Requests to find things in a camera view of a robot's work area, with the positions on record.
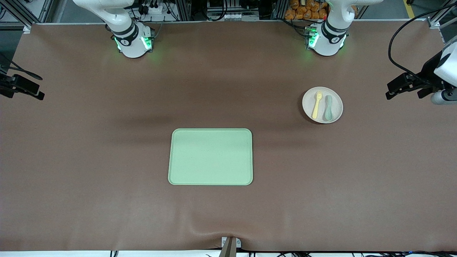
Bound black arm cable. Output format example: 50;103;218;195
388;3;457;81
0;54;44;81

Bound yellow plastic fork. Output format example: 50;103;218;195
312;91;323;120

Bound round beige plate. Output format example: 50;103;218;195
302;87;344;124

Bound metal clamp bracket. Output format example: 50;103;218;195
219;236;242;257

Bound grey-green plastic spoon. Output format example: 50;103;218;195
324;95;334;121

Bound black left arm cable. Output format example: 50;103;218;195
388;3;457;81

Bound light green rectangular tray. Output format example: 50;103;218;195
168;128;253;186

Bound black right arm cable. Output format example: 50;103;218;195
0;54;44;81

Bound white connector strip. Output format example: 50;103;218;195
206;12;247;21

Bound white power strip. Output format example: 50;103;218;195
140;3;165;15

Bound brown table mat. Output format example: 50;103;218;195
0;21;457;252

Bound orange package pile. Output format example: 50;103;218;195
285;0;358;20

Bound aluminium frame post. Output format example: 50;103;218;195
427;0;457;30
0;0;54;31

